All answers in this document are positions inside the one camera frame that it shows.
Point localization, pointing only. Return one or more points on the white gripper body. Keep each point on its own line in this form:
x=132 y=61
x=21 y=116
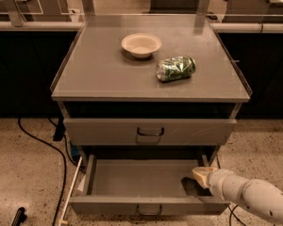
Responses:
x=216 y=182

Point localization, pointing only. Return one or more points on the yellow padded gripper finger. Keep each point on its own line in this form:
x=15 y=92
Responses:
x=200 y=175

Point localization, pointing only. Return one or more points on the grey drawer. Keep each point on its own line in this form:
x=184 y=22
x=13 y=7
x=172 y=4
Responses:
x=161 y=132
x=145 y=188

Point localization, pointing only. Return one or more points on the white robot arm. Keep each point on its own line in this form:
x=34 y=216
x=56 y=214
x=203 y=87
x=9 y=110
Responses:
x=255 y=196

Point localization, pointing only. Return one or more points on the grey drawer cabinet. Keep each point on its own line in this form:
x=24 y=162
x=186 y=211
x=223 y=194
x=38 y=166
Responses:
x=101 y=80

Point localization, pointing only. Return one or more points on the grey top drawer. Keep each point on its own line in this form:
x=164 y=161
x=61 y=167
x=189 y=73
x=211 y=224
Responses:
x=161 y=132

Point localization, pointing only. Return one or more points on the crushed green soda can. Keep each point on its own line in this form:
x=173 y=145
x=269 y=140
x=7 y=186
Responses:
x=175 y=68

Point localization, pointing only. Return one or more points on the white paper bowl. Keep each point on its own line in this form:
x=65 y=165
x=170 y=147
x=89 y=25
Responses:
x=141 y=45

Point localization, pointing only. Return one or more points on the white stick on floor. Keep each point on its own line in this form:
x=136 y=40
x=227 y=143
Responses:
x=62 y=221

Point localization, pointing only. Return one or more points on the background desk right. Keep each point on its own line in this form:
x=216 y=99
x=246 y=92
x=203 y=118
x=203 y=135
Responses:
x=254 y=12

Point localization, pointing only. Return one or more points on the background desk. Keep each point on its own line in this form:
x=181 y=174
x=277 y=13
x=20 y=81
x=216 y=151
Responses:
x=39 y=10
x=254 y=12

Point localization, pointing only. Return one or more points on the black object on floor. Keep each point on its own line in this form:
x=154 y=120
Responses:
x=19 y=218

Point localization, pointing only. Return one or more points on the background desk left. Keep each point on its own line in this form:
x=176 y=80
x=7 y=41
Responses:
x=39 y=10

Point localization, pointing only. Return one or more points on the grey post right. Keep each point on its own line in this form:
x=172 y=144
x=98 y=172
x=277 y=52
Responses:
x=200 y=16

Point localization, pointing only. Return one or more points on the grey post left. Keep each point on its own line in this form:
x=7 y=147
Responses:
x=14 y=14

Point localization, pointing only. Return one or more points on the white horizontal rail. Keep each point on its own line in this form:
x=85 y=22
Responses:
x=217 y=27

